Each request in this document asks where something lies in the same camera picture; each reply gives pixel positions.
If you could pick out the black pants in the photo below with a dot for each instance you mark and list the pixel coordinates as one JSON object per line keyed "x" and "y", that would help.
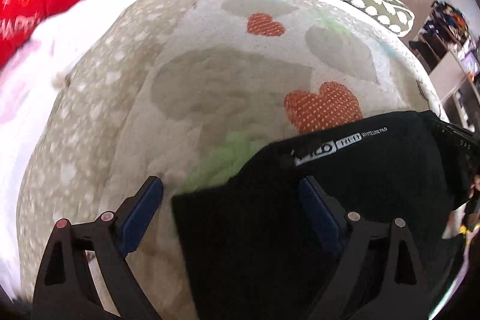
{"x": 250, "y": 251}

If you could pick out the white shelf unit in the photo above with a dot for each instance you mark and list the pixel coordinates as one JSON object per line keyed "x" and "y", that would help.
{"x": 450, "y": 55}

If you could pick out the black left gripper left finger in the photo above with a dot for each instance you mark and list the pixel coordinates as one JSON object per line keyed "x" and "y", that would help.
{"x": 65, "y": 287}

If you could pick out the heart pattern quilt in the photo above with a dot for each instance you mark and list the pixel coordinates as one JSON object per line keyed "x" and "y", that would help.
{"x": 189, "y": 91}

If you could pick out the pink bed sheet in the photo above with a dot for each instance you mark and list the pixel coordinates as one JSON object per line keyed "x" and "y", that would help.
{"x": 29, "y": 85}

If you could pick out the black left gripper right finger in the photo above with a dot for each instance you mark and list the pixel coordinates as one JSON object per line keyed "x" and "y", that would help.
{"x": 346, "y": 236}

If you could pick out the person's right hand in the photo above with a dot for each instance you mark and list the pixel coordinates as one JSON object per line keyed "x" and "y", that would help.
{"x": 465, "y": 218}

